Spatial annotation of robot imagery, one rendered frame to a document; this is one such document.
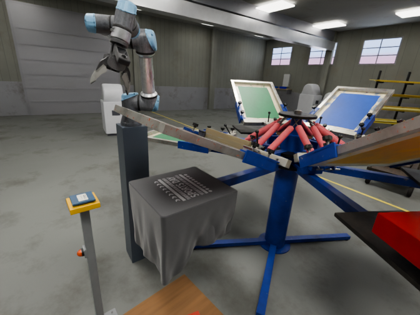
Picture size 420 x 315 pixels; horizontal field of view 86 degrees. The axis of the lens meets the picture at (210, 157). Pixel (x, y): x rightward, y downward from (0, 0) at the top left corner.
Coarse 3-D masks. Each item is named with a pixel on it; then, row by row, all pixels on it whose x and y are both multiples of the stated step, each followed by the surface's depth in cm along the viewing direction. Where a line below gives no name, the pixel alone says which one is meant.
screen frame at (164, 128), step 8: (120, 112) 116; (128, 112) 108; (136, 112) 102; (136, 120) 100; (144, 120) 94; (152, 120) 89; (152, 128) 88; (160, 128) 84; (168, 128) 83; (176, 128) 85; (176, 136) 86; (184, 136) 88; (192, 136) 91; (200, 136) 93; (200, 144) 95; (208, 144) 97; (216, 144) 100; (224, 152) 105; (232, 152) 109; (240, 152) 112
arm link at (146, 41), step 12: (144, 36) 132; (132, 48) 137; (144, 48) 135; (156, 48) 141; (144, 60) 141; (144, 72) 146; (144, 84) 151; (144, 96) 155; (156, 96) 160; (144, 108) 161; (156, 108) 162
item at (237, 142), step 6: (210, 132) 154; (216, 132) 149; (222, 132) 146; (210, 138) 153; (216, 138) 148; (222, 138) 144; (228, 138) 141; (234, 138) 137; (240, 138) 134; (228, 144) 139; (234, 144) 136; (240, 144) 133; (246, 144) 129
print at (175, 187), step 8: (176, 176) 145; (184, 176) 146; (160, 184) 133; (168, 184) 134; (176, 184) 134; (184, 184) 135; (192, 184) 135; (200, 184) 136; (168, 192) 124; (176, 192) 125; (184, 192) 125; (192, 192) 126; (200, 192) 126; (176, 200) 117; (184, 200) 118
